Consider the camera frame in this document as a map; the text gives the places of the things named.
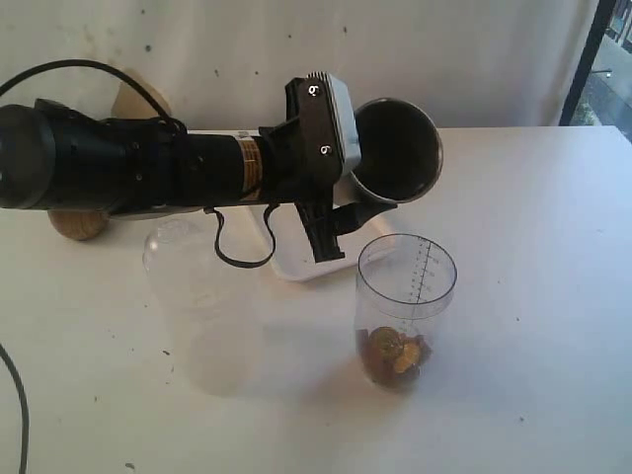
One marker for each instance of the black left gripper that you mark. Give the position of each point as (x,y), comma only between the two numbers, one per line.
(304,162)

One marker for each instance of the stainless steel cup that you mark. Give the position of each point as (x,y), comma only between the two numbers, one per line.
(401,151)

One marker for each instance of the gold coin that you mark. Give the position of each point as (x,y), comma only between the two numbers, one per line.
(386,342)
(410,356)

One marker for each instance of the brown wooden cup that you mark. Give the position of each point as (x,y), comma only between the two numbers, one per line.
(78,225)

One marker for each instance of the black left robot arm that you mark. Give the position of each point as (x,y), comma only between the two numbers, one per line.
(54,158)

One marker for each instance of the clear graduated shaker cup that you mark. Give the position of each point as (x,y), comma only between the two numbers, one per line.
(404,281)

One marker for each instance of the clear plastic shaker lid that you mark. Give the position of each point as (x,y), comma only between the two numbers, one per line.
(171,239)

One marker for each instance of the white rectangular tray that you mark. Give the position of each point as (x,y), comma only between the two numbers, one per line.
(293,259)

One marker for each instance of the frosted plastic deli container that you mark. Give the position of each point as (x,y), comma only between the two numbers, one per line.
(215,332)

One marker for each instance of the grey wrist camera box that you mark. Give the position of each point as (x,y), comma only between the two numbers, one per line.
(344,120)

